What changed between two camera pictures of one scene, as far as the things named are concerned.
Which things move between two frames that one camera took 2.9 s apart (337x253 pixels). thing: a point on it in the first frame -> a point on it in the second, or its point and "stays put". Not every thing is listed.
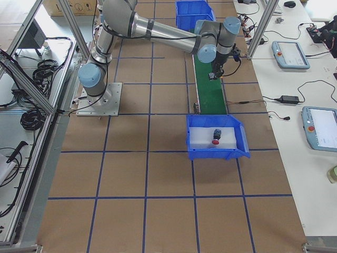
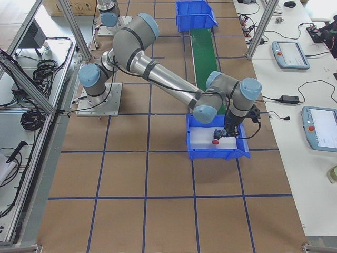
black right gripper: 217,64 -> 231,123
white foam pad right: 201,137 stays put
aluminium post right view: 271,7 stays put
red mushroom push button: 216,136 stays put
